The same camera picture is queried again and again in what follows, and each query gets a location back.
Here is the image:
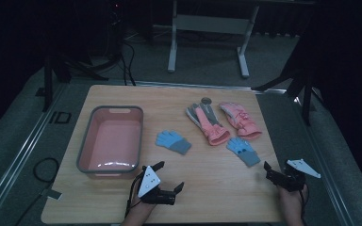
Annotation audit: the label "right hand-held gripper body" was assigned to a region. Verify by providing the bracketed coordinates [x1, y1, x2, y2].
[269, 158, 321, 193]

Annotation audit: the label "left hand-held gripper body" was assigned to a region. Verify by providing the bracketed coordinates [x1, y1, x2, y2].
[137, 165, 177, 206]

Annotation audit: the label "pink basin with grey rim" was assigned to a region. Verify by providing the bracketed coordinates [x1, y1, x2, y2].
[75, 105, 144, 180]

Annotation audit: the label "pink glove with grey palm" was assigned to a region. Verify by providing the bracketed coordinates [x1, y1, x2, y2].
[185, 103, 232, 147]

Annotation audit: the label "person's right hand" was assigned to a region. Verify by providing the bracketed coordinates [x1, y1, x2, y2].
[278, 184, 309, 215]

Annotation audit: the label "person's left hand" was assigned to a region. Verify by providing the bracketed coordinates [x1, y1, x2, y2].
[128, 187, 158, 220]

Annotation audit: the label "blue and grey knit glove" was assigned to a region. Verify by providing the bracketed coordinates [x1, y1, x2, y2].
[155, 130, 192, 156]
[225, 137, 261, 168]

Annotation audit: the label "pink padded glove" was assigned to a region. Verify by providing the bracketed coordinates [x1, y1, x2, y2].
[219, 101, 263, 141]

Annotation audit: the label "black metal stand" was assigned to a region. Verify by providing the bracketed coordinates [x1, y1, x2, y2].
[35, 55, 110, 113]
[252, 59, 318, 127]

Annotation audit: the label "grey tape piece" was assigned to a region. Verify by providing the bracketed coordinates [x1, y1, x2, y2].
[40, 187, 63, 201]

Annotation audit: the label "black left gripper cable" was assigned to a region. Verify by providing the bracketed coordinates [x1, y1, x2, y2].
[124, 169, 147, 219]

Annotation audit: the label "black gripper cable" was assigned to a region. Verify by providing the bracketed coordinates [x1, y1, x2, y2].
[299, 186, 310, 220]
[124, 169, 147, 219]

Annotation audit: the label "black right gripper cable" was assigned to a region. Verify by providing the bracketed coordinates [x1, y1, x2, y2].
[299, 186, 310, 220]

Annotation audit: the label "silver metal floor rail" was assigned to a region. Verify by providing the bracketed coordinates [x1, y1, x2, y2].
[0, 83, 68, 222]
[290, 93, 356, 226]

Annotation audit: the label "black hanging cables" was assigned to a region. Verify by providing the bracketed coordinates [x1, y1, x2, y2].
[116, 39, 137, 87]

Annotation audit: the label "black looped floor cable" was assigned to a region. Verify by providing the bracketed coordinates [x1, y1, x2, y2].
[32, 156, 61, 184]

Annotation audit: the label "white metal table frame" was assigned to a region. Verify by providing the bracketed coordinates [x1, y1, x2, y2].
[167, 0, 260, 79]

